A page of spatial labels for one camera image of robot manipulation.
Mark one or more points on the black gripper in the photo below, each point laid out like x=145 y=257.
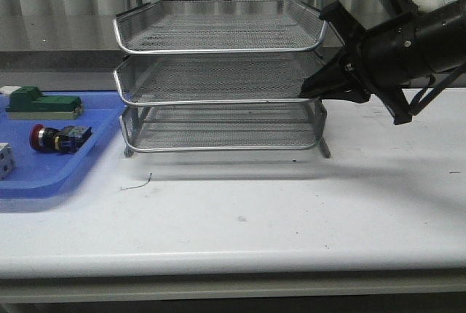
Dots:
x=375 y=61

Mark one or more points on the red emergency stop button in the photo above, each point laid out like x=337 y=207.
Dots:
x=68 y=139

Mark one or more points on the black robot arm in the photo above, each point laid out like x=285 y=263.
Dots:
x=441 y=43

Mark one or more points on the blue plastic tray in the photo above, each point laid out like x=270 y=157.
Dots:
x=41 y=174

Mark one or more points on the green terminal block component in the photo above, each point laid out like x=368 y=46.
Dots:
x=29 y=102

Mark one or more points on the grey stone counter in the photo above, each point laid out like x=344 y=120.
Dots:
x=59 y=42

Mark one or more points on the white circuit breaker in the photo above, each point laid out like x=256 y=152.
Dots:
x=7 y=161

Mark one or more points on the thin wire scrap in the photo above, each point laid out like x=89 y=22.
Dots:
x=136 y=184

